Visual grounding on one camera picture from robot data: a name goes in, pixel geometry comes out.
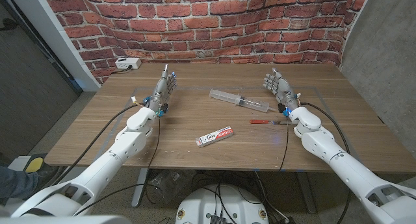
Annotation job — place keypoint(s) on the white robot torso base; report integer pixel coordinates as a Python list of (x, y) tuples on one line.
[(221, 204)]

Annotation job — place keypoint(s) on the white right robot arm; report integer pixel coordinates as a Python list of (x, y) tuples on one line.
[(328, 146)]

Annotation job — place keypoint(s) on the white red toothpaste box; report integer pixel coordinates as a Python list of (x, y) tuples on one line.
[(214, 136)]

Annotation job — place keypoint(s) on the printed red brick backdrop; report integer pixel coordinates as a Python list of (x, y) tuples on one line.
[(208, 26)]

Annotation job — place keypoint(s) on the person's leg in jeans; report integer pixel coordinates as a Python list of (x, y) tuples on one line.
[(16, 183)]

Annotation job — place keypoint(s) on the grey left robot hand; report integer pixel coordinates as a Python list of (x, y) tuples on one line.
[(163, 89)]

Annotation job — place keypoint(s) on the clear plastic bag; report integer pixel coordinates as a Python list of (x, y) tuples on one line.
[(167, 183)]

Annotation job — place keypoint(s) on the grey table leg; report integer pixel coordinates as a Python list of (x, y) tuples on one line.
[(305, 193), (139, 188)]

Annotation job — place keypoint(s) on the clear plastic syringe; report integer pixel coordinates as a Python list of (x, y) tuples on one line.
[(240, 100)]

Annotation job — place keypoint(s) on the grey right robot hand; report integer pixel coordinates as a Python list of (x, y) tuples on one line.
[(282, 87)]

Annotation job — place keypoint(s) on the yellow white foot pedal unit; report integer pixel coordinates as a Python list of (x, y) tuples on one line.
[(34, 164)]

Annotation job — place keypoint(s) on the white power strip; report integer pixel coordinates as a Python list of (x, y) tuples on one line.
[(128, 63)]

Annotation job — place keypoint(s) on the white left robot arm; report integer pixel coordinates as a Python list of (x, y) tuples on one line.
[(123, 146)]

